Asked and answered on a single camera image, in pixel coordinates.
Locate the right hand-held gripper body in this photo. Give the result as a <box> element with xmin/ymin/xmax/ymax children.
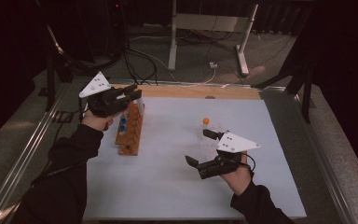
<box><xmin>197</xmin><ymin>131</ymin><xmax>261</xmax><ymax>180</ymax></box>

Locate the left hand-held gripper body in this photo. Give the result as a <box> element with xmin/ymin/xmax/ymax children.
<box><xmin>78</xmin><ymin>71</ymin><xmax>129</xmax><ymax>119</ymax></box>

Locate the clear plastic tube rack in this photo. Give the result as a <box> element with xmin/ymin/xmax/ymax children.
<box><xmin>197</xmin><ymin>122</ymin><xmax>231</xmax><ymax>163</ymax></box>

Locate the wooden test tube rack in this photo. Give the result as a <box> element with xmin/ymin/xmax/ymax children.
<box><xmin>115</xmin><ymin>98</ymin><xmax>145</xmax><ymax>157</ymax></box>

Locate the person's left hand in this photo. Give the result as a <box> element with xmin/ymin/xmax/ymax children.
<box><xmin>80</xmin><ymin>108</ymin><xmax>122</xmax><ymax>132</ymax></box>

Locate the person's right hand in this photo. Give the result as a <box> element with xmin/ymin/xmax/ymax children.
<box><xmin>220</xmin><ymin>151</ymin><xmax>255</xmax><ymax>197</ymax></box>

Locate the white table mat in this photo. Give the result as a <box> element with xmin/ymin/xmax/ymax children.
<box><xmin>82</xmin><ymin>94</ymin><xmax>308</xmax><ymax>219</ymax></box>

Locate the black metal stand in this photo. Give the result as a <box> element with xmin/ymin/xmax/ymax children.
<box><xmin>45</xmin><ymin>26</ymin><xmax>110</xmax><ymax>112</ymax></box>
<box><xmin>251</xmin><ymin>31</ymin><xmax>315</xmax><ymax>124</ymax></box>

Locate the dark equipment tower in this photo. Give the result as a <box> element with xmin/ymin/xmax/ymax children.
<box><xmin>74</xmin><ymin>0</ymin><xmax>129</xmax><ymax>63</ymax></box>

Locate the black cable bundle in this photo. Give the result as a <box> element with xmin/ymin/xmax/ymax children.
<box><xmin>121</xmin><ymin>46</ymin><xmax>158</xmax><ymax>86</ymax></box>

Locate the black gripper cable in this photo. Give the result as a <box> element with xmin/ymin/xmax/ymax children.
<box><xmin>241</xmin><ymin>152</ymin><xmax>257</xmax><ymax>173</ymax></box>

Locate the white cable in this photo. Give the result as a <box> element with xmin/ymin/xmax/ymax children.
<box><xmin>130</xmin><ymin>35</ymin><xmax>217</xmax><ymax>86</ymax></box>

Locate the black floor cable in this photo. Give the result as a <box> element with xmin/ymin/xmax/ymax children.
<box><xmin>0</xmin><ymin>105</ymin><xmax>87</xmax><ymax>224</ymax></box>

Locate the aluminium rail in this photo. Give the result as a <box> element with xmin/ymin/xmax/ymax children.
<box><xmin>0</xmin><ymin>83</ymin><xmax>70</xmax><ymax>224</ymax></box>
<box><xmin>292</xmin><ymin>92</ymin><xmax>358</xmax><ymax>224</ymax></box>

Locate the white metal desk frame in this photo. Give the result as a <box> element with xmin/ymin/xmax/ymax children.
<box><xmin>167</xmin><ymin>0</ymin><xmax>259</xmax><ymax>77</ymax></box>

